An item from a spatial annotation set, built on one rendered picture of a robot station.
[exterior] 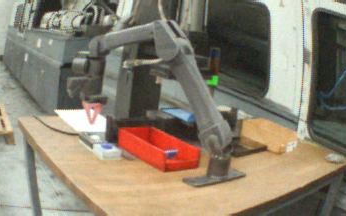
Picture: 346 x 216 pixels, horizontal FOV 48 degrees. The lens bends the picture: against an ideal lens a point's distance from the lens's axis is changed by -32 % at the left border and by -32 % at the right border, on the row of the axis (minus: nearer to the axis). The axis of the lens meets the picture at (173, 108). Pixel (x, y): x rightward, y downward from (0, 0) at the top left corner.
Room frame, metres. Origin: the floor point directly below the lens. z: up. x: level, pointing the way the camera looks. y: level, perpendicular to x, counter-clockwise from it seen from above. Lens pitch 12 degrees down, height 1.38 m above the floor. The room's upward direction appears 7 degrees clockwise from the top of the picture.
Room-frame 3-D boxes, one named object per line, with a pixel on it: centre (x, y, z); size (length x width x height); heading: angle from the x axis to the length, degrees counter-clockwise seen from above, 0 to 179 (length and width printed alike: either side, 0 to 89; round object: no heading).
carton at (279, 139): (1.82, -0.38, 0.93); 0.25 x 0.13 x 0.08; 37
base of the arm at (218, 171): (1.39, -0.14, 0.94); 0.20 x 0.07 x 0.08; 127
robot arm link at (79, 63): (1.58, 0.28, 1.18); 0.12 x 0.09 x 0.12; 65
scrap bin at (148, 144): (1.55, 0.03, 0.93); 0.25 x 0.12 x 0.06; 37
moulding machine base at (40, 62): (7.16, 2.28, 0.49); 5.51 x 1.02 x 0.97; 34
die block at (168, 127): (1.81, -0.03, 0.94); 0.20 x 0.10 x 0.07; 127
